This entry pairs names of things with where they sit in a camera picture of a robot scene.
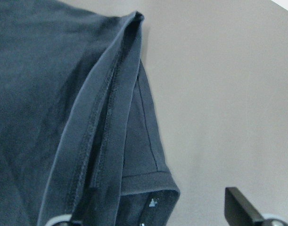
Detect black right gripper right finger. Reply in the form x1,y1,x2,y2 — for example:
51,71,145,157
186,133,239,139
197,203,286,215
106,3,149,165
225,187,265,226

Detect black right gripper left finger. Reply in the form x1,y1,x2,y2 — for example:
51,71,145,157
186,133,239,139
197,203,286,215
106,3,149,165
69,213,84,226

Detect black printed t-shirt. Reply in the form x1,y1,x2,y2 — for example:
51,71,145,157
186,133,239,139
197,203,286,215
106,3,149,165
0,0,180,226

